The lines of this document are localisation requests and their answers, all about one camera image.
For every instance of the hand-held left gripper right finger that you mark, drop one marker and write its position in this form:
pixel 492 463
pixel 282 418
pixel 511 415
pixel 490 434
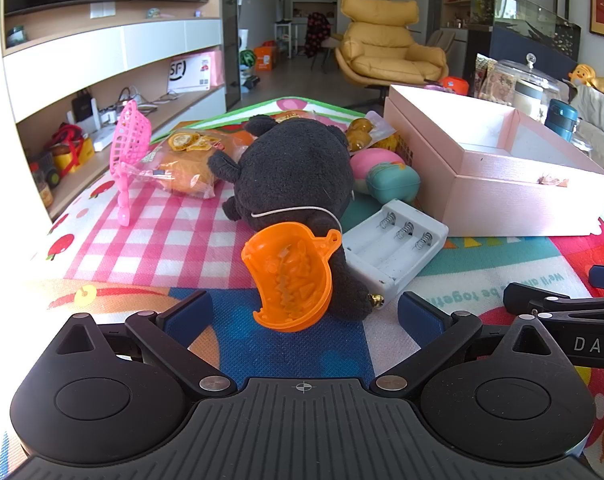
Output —
pixel 418 317

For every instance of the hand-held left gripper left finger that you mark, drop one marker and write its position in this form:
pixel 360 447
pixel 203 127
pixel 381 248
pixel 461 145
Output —
pixel 187 316

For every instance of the white battery holder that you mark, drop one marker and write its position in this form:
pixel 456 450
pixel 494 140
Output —
pixel 372 255

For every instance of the orange plastic toy mold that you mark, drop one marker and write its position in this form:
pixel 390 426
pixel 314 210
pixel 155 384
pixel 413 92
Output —
pixel 282 270

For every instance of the pink cardboard box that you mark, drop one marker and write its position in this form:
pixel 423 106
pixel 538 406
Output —
pixel 507 195

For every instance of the pink and teal toy ball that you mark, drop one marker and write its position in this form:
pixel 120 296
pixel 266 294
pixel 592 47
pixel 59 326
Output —
pixel 389 182

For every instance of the packaged bread with yellow label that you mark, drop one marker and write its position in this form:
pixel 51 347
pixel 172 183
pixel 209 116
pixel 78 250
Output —
pixel 181 170

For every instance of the black plush toy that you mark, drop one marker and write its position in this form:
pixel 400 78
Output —
pixel 292 170

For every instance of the pink plastic toy basket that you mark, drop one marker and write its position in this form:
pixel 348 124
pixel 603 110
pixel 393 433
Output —
pixel 129 135

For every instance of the packet of brown braised eggs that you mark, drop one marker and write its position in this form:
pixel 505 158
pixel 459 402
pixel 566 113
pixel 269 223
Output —
pixel 359 127

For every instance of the colourful printed play mat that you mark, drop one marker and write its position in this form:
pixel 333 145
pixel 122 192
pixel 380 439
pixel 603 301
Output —
pixel 131 240

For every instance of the grey sofa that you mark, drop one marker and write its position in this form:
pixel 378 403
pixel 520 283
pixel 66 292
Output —
pixel 599 120

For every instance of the teal thermos bottle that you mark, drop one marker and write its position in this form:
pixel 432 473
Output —
pixel 562 120

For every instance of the white cup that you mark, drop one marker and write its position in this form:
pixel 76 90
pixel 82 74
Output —
pixel 528 97

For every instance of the red and yellow gift bag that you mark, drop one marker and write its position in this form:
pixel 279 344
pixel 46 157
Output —
pixel 74 152

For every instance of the yellow duck plush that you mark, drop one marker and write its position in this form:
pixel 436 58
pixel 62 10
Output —
pixel 584 76

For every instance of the glass jar with lid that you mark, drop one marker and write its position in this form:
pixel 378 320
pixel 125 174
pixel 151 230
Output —
pixel 524 71

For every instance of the snack bag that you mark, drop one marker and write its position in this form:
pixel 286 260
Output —
pixel 486 77

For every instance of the orange plastic container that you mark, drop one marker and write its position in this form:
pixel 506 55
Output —
pixel 454 85

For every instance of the black router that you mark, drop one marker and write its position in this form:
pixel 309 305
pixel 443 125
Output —
pixel 82 106

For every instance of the white parcel envelope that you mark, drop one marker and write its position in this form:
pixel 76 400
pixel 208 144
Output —
pixel 189 72

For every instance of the glass fish tank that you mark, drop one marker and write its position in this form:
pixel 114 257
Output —
pixel 532 25

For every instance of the watermelon pattern ball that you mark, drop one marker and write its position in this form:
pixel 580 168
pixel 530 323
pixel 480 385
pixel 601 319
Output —
pixel 247 58

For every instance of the orange cardboard box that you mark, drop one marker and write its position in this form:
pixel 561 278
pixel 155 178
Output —
pixel 266 59

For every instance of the yellow armchair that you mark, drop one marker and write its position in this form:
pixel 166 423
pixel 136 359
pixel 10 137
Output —
pixel 382 45

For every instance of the white and wooden television cabinet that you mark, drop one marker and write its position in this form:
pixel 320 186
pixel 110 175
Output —
pixel 81 55

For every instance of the dark floral cloth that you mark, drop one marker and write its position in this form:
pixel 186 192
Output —
pixel 317 35

